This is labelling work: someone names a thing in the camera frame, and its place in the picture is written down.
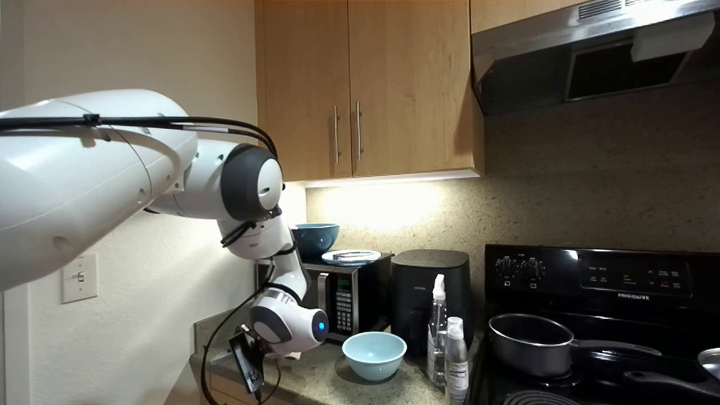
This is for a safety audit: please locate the black frying pan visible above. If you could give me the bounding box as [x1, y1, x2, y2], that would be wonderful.
[574, 346, 720, 405]

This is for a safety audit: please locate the large dark blue bowl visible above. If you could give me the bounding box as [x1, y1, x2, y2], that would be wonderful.
[292, 222, 340, 262]

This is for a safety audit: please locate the white wall switch plate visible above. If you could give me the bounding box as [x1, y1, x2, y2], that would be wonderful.
[61, 255, 98, 303]

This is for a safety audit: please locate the clear spray bottle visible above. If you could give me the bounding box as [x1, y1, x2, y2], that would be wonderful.
[426, 274, 447, 385]

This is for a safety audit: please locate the stainless range hood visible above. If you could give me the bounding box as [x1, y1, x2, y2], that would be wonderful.
[471, 0, 720, 114]

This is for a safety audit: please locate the black and silver microwave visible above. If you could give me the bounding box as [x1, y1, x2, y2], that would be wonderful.
[250, 255, 390, 346]

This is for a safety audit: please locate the blue plate on microwave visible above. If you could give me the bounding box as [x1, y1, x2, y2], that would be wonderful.
[322, 249, 383, 265]

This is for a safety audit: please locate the black saucepan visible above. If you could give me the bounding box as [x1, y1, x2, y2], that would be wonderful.
[485, 313, 658, 377]

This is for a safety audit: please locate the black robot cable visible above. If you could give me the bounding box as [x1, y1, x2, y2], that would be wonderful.
[0, 112, 283, 405]

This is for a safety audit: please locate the wooden upper cabinet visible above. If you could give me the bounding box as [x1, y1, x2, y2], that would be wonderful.
[257, 0, 481, 183]

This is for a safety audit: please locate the black electric stove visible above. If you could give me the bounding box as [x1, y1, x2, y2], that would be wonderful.
[471, 242, 720, 405]

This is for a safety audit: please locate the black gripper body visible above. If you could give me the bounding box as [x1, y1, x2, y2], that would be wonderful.
[230, 323, 266, 398]

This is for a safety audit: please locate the small light blue bowl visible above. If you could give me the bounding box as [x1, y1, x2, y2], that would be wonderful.
[343, 330, 407, 383]

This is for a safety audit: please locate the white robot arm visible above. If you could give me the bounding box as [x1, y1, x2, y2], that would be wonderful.
[0, 89, 329, 392]

